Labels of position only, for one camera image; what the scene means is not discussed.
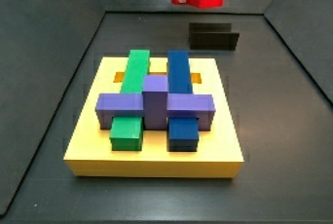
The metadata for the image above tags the green bar block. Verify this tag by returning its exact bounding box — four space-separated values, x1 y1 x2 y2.
110 50 150 151

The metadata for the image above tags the black angle bracket stand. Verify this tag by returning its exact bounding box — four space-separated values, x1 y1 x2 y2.
189 22 240 51

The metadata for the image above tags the purple cross block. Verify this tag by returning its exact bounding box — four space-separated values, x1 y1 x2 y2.
96 75 216 131

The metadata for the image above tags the dark blue bar block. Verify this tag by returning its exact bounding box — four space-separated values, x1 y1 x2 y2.
168 51 200 152

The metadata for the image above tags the yellow base board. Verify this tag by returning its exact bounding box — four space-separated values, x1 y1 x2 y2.
65 57 245 178

